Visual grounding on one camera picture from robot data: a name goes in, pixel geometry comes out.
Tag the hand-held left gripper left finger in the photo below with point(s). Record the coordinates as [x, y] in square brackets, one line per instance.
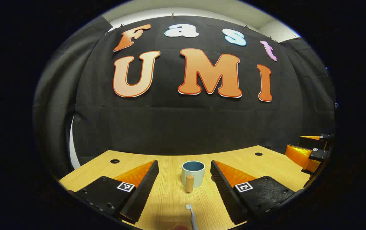
[144, 188]

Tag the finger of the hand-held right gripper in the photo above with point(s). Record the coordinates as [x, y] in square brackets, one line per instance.
[310, 142]
[301, 156]

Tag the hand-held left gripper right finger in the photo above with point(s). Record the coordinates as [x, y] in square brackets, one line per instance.
[224, 191]

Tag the white toothbrush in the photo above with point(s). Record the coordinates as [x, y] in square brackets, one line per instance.
[191, 214]

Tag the wooden desktop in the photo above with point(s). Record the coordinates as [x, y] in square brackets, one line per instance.
[170, 198]

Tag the black backdrop cloth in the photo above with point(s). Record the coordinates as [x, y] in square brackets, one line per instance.
[170, 127]

